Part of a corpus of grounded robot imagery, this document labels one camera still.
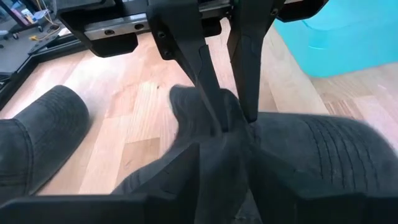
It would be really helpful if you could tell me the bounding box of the cluttered equipment cart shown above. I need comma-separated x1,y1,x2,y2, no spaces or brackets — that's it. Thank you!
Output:
0,0,53,40

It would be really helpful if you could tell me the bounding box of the teal plastic bin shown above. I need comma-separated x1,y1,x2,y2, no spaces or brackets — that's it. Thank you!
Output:
273,0,398,78

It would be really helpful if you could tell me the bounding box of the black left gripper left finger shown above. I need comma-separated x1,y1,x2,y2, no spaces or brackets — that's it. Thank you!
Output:
0,142,200,224

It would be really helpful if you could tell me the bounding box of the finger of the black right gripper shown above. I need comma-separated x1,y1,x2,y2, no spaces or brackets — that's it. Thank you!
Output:
226,0,285,124
146,0,229,132

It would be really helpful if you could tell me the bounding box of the dark grey baseball cap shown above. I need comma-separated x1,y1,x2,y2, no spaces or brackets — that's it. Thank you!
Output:
111,84,398,224
0,85,91,205

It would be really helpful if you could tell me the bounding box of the yellow floor cable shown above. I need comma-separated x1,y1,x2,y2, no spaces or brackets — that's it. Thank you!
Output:
29,0,62,42

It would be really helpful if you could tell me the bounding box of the black aluminium table frame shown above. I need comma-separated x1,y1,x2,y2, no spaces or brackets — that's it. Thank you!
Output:
0,32,88,110

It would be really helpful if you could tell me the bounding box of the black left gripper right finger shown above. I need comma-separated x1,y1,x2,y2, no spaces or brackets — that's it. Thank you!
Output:
248,146,398,224

